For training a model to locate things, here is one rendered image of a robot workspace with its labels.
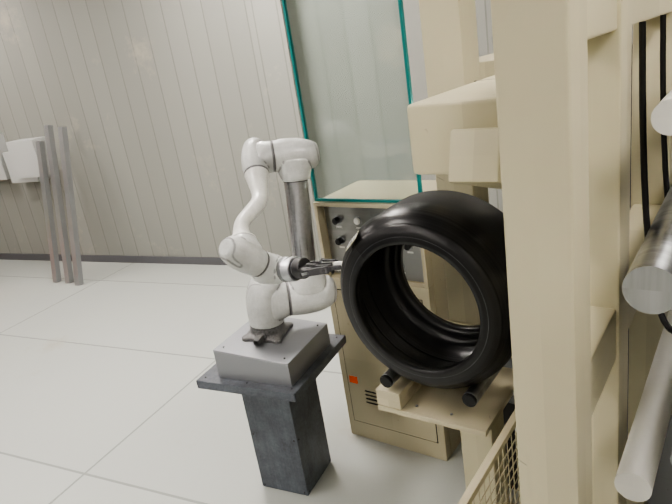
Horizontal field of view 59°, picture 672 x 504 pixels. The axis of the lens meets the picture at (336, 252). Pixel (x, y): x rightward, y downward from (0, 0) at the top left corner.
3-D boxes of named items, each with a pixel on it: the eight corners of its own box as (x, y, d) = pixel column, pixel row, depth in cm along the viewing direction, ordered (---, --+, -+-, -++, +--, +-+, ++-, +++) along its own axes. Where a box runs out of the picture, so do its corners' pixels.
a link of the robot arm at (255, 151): (241, 163, 235) (275, 160, 237) (236, 132, 245) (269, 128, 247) (244, 185, 246) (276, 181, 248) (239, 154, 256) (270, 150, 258)
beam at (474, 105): (507, 123, 173) (504, 70, 168) (600, 117, 158) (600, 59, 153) (410, 175, 127) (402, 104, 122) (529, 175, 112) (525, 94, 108)
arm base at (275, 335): (237, 345, 255) (235, 334, 253) (257, 322, 274) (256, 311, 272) (276, 349, 249) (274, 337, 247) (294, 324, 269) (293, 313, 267)
